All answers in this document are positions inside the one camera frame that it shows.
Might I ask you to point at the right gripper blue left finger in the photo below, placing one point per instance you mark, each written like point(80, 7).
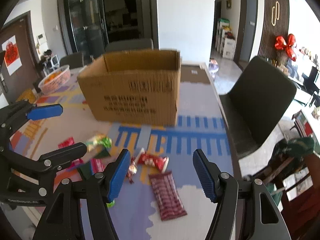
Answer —
point(116, 173)

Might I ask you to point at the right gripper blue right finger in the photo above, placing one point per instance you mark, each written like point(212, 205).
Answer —
point(208, 174)

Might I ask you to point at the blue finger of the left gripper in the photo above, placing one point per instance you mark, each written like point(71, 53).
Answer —
point(62, 158)
point(44, 112)

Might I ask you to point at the pink snack packet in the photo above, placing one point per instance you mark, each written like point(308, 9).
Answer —
point(77, 162)

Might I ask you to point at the magenta snack packet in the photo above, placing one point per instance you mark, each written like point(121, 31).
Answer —
point(96, 166)

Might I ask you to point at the dark green snack packet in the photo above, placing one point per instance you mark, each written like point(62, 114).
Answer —
point(85, 169)

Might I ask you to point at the small red snack packet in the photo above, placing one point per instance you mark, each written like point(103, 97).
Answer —
point(151, 160)

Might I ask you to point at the pale yellow snack packet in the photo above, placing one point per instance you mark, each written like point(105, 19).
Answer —
point(94, 141)

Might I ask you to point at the maroon striped wafer packet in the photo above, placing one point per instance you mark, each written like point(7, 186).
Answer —
point(168, 200)

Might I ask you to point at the red foil candy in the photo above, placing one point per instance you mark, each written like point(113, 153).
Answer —
point(132, 170)

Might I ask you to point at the green polka-dot lollipop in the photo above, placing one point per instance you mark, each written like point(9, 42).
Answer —
point(106, 142)

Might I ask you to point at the yellow woven tissue box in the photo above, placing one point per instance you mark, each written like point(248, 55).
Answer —
point(29, 95)

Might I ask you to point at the pink basket of oranges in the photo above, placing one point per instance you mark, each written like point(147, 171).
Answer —
point(55, 80)

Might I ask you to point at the colourful patterned table mat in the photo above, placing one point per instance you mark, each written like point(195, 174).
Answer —
point(136, 213)

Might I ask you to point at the black chair far left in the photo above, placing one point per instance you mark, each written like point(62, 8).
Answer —
point(74, 60)

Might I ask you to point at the black chair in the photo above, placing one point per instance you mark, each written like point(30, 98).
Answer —
point(133, 44)
point(74, 60)
point(255, 104)

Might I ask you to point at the red paper door decoration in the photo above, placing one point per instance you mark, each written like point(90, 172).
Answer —
point(12, 57)

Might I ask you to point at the brown cardboard box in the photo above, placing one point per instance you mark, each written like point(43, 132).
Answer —
point(138, 86)

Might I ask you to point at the wooden chair with clothes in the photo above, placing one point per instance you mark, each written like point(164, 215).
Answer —
point(289, 161)

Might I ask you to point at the black chair right side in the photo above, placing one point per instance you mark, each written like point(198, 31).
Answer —
point(255, 104)

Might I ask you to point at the black chair far middle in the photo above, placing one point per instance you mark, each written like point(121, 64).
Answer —
point(133, 44)

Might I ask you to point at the black glass sliding door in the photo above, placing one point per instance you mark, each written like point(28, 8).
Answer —
point(83, 27)

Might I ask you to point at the white storage shelf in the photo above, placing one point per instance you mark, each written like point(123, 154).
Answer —
point(225, 40)

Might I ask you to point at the red heart balloons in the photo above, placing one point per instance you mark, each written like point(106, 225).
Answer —
point(282, 44)

